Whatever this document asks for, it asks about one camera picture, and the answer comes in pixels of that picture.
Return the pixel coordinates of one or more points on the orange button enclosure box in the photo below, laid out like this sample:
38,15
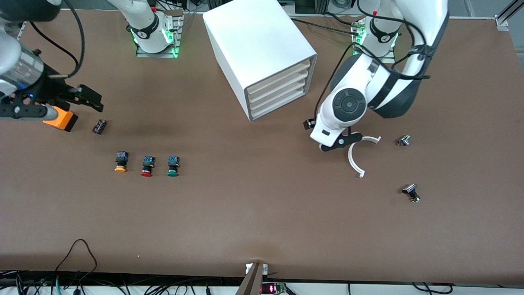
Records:
63,121

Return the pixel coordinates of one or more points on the green push button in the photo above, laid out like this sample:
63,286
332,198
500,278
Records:
173,164

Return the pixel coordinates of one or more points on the white drawer cabinet housing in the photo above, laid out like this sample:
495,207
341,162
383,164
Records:
254,37

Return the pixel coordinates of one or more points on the yellow push button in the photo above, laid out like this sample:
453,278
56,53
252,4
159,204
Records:
121,159

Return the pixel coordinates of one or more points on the cream plastic drawer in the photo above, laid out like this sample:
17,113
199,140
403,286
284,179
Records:
286,82
286,90
286,74
286,98

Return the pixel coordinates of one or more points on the red push button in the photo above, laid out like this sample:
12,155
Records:
147,164

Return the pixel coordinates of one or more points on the black and silver switch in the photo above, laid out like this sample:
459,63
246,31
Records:
411,191

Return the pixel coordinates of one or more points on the aluminium frame corner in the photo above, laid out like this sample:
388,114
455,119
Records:
504,20

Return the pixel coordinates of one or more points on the small black contact block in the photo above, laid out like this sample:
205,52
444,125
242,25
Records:
99,125

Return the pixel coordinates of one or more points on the camera mounting post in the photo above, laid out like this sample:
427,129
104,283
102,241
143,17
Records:
254,280

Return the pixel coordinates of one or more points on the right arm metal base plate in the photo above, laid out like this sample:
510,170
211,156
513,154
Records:
157,54

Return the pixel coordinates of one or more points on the small silver metal knob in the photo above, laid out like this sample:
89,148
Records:
403,140

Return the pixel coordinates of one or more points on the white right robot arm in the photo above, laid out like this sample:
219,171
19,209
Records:
143,20

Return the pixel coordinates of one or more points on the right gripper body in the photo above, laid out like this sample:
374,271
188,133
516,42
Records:
52,89

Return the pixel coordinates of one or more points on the device with red display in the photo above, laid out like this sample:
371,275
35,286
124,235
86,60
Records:
272,288

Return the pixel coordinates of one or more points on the white curved plastic arc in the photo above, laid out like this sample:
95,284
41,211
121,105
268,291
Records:
351,162

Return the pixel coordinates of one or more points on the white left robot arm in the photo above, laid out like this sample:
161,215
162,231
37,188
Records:
425,24

